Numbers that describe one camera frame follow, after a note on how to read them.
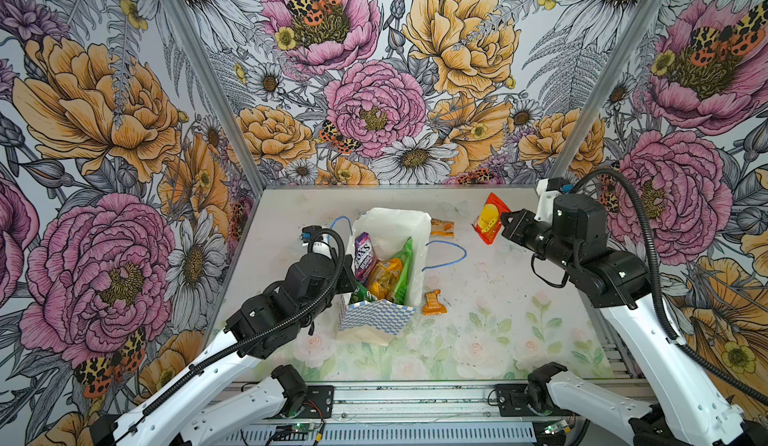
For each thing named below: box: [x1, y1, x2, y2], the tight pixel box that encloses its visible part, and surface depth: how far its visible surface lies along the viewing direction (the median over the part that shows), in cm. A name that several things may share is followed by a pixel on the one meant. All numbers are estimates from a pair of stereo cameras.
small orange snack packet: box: [422, 289, 448, 316], surface depth 91 cm
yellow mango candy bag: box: [368, 257, 403, 301], surface depth 85 cm
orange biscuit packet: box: [430, 218, 455, 237], surface depth 111 cm
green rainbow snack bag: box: [350, 279, 378, 304], surface depth 76 cm
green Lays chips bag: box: [392, 236, 413, 305], surface depth 83 cm
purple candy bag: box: [354, 232, 378, 285], surface depth 90 cm
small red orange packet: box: [471, 192, 511, 246], surface depth 70 cm
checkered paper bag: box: [336, 208, 431, 346], surface depth 82 cm
